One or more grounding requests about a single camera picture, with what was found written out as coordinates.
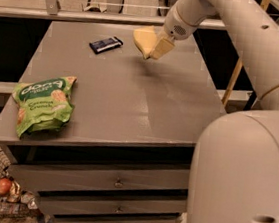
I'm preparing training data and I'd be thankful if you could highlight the middle grey drawer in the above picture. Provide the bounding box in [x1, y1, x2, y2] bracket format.
[38, 195, 187, 216]

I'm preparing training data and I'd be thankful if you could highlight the grey drawer cabinet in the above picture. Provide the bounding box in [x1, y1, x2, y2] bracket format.
[0, 22, 224, 220]

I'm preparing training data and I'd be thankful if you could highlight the clear plastic bottle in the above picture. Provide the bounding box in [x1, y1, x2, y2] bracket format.
[0, 202, 20, 215]

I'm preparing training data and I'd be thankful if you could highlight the grey metal railing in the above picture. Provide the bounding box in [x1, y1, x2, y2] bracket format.
[0, 0, 228, 44]

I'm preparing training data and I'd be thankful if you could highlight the yellow sponge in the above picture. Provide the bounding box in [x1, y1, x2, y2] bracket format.
[133, 25, 157, 59]

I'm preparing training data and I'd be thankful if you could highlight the yellow wooden pole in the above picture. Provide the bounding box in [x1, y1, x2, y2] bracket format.
[221, 0, 271, 106]

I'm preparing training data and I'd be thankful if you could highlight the top grey drawer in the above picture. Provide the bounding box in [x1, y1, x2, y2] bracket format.
[8, 164, 190, 192]

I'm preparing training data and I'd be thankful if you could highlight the red apple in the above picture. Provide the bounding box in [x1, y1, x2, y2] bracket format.
[0, 178, 13, 196]

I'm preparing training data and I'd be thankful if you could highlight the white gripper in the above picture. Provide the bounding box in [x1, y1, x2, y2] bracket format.
[150, 5, 197, 60]

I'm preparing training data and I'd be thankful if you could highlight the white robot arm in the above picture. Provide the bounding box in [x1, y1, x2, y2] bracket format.
[163, 0, 279, 223]

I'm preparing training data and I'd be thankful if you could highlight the green snack chip bag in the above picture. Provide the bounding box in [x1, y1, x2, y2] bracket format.
[12, 76, 77, 138]

